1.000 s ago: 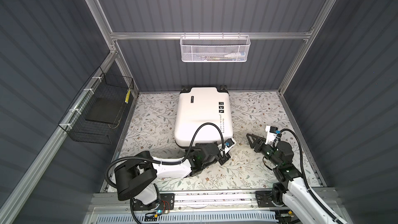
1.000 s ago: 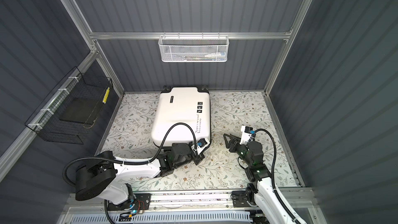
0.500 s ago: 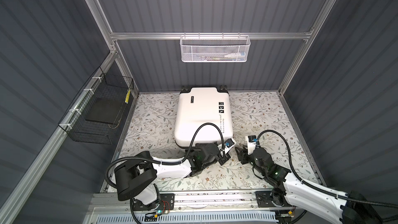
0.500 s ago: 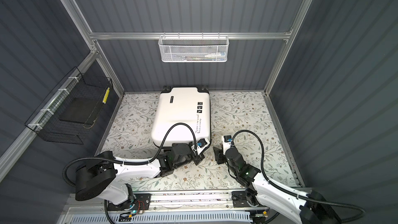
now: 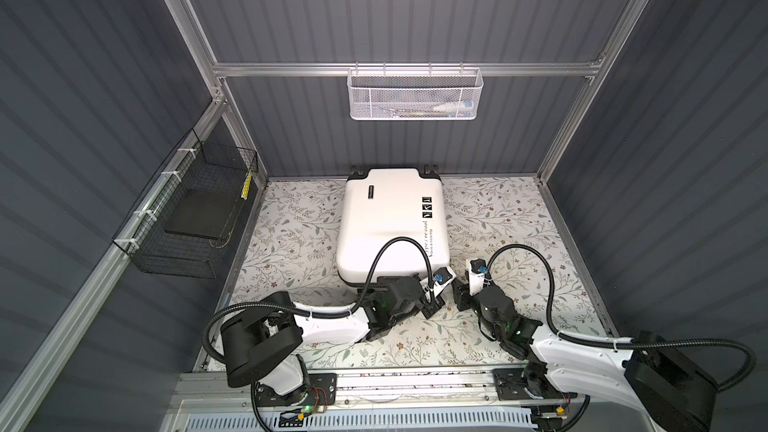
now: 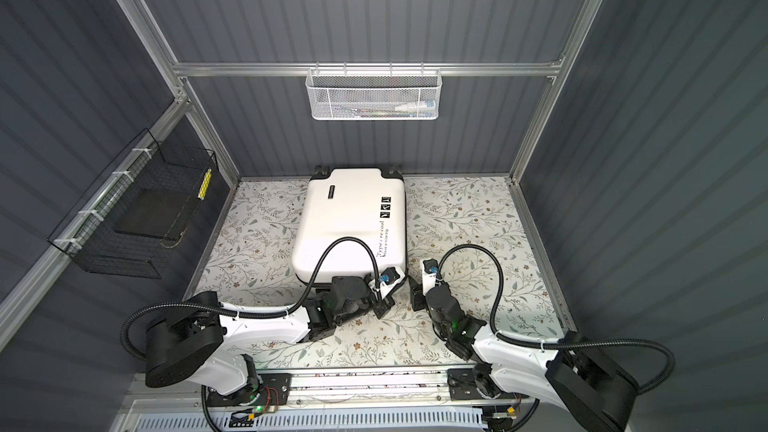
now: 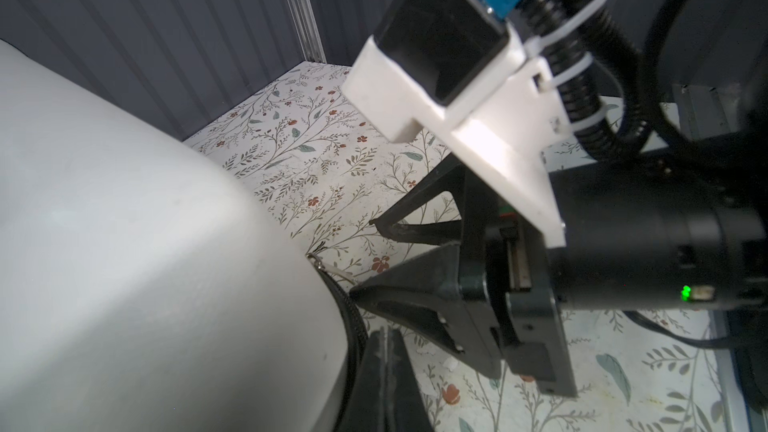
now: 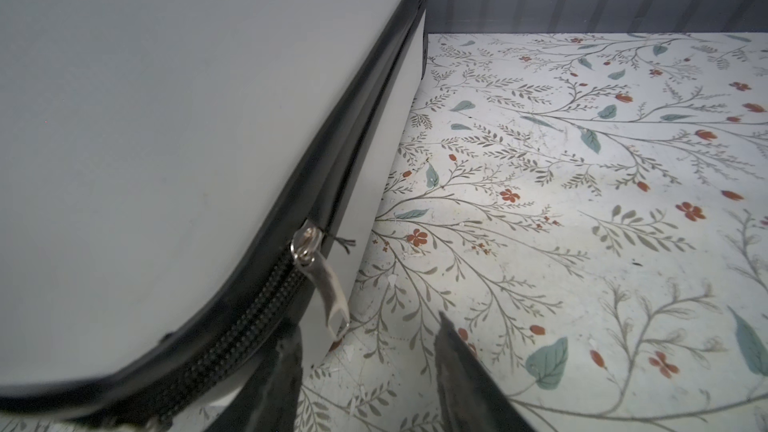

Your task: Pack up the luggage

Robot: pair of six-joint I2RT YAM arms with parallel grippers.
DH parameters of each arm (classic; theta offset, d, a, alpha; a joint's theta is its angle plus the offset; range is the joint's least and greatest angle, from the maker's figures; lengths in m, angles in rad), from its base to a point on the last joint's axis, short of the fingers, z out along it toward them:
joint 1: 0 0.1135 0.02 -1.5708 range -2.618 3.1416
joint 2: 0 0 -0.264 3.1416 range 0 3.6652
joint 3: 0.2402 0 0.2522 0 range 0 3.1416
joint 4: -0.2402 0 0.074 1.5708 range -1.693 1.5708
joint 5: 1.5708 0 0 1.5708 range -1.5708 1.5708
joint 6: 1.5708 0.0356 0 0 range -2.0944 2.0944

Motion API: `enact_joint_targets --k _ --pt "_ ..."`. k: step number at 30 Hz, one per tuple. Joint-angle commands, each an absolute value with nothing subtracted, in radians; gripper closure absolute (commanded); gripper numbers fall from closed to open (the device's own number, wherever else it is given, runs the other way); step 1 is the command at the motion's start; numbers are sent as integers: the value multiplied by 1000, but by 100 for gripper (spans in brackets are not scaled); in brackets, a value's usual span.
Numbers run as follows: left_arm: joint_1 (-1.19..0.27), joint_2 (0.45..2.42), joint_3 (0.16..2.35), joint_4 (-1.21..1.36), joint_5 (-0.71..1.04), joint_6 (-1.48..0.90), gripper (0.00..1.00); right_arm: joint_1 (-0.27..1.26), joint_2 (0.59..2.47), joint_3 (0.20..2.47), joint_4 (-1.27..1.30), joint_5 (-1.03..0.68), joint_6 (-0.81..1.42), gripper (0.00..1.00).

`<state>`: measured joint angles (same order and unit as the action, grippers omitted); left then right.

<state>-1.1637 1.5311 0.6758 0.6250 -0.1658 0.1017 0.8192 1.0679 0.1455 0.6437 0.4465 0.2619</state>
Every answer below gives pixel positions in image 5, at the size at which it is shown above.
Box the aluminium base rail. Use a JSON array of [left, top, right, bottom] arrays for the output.
[[173, 361, 655, 409]]

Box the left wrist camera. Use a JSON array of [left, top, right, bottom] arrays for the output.
[[431, 266, 456, 296]]

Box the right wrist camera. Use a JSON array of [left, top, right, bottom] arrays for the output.
[[466, 259, 493, 296]]

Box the left black corrugated cable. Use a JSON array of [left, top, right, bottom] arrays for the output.
[[200, 235, 436, 432]]

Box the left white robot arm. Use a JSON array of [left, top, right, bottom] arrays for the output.
[[206, 267, 455, 402]]

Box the black corrugated cable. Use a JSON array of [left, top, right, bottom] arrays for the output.
[[484, 243, 757, 394], [200, 235, 436, 432]]

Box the black wire mesh basket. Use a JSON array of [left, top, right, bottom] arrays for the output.
[[113, 134, 259, 279]]

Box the white wire mesh basket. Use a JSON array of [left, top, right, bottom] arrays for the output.
[[346, 66, 484, 121]]

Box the toothpaste tube in basket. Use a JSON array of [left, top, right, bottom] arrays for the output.
[[432, 100, 475, 117]]

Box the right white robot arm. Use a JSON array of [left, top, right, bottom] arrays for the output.
[[452, 280, 717, 431]]

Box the white hard-shell suitcase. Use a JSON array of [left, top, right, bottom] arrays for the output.
[[336, 167, 450, 287]]

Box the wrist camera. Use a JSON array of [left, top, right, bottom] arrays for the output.
[[431, 266, 456, 296], [466, 259, 493, 296]]

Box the white vented cable duct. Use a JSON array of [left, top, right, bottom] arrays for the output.
[[182, 407, 535, 432]]

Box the yellow tag on basket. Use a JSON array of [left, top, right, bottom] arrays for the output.
[[240, 172, 252, 200]]

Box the right black corrugated cable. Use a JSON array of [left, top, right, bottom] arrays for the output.
[[484, 243, 757, 394]]

